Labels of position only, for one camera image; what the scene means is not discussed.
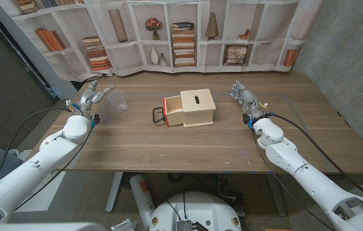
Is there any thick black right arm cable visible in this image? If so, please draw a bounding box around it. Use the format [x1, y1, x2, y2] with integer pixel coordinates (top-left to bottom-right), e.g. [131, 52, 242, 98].
[268, 112, 363, 202]

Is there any white roll with orange label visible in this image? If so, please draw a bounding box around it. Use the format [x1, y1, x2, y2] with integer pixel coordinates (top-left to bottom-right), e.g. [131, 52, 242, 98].
[129, 174, 156, 230]

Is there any dark perforated panel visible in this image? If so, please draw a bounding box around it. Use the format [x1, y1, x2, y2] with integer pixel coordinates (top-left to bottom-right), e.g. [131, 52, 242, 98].
[0, 3, 58, 151]

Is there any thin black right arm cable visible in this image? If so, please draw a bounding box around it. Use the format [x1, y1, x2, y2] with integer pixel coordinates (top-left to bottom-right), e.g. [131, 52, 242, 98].
[249, 126, 336, 231]

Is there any clear plastic measuring cup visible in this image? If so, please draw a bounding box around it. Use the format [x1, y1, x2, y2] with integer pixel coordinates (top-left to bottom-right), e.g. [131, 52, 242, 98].
[107, 90, 128, 114]

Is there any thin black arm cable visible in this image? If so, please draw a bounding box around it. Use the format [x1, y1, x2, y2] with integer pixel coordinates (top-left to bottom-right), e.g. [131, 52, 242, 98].
[14, 126, 94, 211]
[249, 126, 336, 231]

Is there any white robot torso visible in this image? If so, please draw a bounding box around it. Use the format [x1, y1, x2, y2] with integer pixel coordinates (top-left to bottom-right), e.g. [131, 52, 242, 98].
[149, 191, 242, 231]

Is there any wooden drawer red front black handle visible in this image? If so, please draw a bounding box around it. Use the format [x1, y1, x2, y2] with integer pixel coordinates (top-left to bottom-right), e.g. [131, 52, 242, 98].
[152, 95, 185, 128]

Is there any wooden box with slot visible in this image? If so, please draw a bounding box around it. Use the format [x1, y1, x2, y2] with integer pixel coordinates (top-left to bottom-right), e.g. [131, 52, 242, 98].
[180, 88, 217, 128]

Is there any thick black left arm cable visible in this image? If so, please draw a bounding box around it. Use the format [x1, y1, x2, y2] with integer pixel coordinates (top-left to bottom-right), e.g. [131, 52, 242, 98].
[0, 107, 74, 187]

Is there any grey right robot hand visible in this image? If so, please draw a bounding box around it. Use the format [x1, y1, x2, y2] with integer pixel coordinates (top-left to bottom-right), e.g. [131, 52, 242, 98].
[230, 80, 266, 122]

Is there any printed bookshelf backdrop cloth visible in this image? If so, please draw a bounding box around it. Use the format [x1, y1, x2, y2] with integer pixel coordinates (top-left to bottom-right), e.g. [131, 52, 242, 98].
[0, 0, 325, 83]

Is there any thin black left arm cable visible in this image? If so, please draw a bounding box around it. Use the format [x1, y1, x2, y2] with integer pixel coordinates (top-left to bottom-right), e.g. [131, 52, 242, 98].
[14, 126, 94, 211]

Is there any grey table leg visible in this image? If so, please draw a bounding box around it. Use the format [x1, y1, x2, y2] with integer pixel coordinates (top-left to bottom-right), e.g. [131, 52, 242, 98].
[266, 174, 287, 218]
[105, 172, 124, 214]

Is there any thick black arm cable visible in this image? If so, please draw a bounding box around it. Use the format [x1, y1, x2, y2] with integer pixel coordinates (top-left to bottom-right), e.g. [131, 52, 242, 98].
[268, 112, 363, 202]
[0, 107, 74, 187]

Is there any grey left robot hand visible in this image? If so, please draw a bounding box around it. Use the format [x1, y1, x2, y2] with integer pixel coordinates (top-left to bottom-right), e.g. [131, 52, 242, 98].
[78, 80, 117, 120]

